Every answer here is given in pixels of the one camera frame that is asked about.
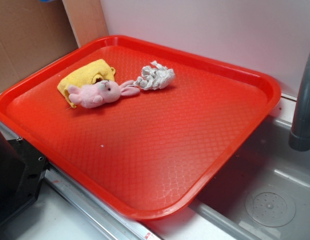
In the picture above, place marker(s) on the red plastic tray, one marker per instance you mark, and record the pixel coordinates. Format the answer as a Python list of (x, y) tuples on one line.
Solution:
[(149, 155)]

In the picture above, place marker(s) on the crumpled white paper towel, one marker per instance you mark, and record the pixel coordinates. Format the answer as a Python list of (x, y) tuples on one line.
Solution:
[(154, 77)]

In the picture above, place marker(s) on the pink plush bunny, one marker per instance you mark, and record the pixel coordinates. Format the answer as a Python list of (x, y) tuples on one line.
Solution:
[(104, 92)]

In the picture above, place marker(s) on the yellow cloth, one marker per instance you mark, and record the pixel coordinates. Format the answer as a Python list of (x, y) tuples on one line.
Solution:
[(89, 74)]

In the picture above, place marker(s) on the grey sink basin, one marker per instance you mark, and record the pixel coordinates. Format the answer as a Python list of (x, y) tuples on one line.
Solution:
[(265, 162)]

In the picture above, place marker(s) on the sink drain cover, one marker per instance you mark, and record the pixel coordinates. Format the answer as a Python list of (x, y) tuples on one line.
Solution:
[(270, 209)]

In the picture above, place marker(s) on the grey sink faucet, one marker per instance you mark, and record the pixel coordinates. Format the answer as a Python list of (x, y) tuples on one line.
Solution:
[(299, 137)]

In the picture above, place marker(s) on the brown cardboard box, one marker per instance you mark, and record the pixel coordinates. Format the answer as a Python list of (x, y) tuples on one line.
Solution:
[(35, 33)]

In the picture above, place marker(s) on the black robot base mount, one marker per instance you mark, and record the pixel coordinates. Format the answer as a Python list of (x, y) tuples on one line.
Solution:
[(22, 169)]

